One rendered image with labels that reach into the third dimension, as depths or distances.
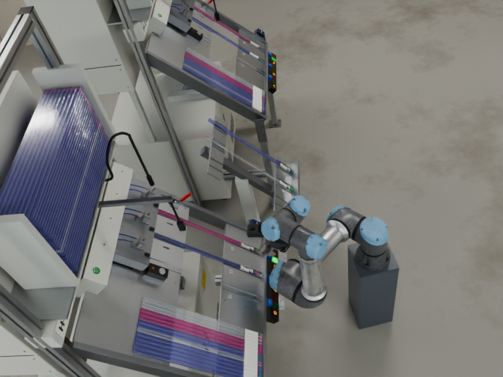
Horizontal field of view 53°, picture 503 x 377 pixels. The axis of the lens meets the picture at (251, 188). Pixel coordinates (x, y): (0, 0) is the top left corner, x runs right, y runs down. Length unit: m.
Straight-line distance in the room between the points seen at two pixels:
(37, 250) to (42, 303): 0.21
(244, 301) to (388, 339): 1.00
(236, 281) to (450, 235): 1.50
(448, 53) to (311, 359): 2.65
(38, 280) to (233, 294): 0.80
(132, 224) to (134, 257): 0.13
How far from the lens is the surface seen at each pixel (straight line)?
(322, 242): 1.64
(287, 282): 2.00
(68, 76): 1.74
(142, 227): 1.88
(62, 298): 1.56
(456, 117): 3.82
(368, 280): 2.38
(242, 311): 2.04
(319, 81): 4.11
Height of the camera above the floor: 2.59
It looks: 50 degrees down
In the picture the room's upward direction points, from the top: 14 degrees counter-clockwise
